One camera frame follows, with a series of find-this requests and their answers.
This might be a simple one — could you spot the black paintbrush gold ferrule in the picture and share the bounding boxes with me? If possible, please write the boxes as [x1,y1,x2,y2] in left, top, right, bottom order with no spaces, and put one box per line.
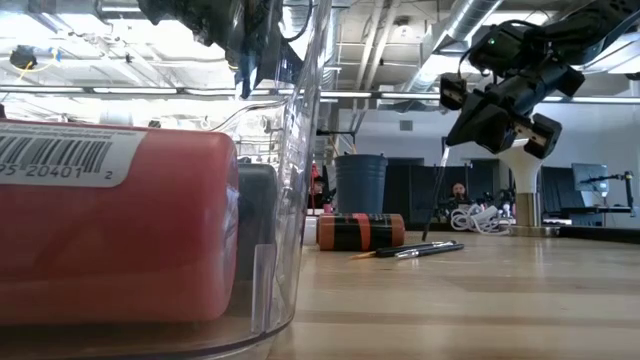
[349,240,457,260]

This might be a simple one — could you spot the person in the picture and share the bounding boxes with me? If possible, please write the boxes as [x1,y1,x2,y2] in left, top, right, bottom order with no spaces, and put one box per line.
[308,174,337,210]
[447,182,474,209]

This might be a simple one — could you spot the grey background monitor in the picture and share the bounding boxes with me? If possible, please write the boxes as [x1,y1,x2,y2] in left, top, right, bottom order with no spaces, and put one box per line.
[572,162,610,195]

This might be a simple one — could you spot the white cable bundle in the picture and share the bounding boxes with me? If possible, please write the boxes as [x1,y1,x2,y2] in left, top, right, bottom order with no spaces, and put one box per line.
[449,203,514,237]

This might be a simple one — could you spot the long ceiling light strip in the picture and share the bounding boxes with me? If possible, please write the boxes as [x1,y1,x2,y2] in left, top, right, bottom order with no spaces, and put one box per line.
[0,85,640,104]

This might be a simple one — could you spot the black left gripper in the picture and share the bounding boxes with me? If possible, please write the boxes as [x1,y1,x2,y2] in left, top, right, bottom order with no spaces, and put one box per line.
[137,0,306,100]

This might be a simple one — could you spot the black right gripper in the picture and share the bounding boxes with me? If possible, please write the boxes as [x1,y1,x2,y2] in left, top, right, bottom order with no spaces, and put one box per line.
[439,59,586,160]

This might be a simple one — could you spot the clear plastic bin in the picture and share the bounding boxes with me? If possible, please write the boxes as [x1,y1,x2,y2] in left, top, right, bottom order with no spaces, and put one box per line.
[0,0,334,359]

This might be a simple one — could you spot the silver slanted ventilation duct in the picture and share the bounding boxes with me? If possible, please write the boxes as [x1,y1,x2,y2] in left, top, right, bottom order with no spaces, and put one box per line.
[399,0,505,109]

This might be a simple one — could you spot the black cord reel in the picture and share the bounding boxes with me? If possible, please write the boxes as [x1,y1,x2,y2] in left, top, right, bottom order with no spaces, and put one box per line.
[8,43,39,71]

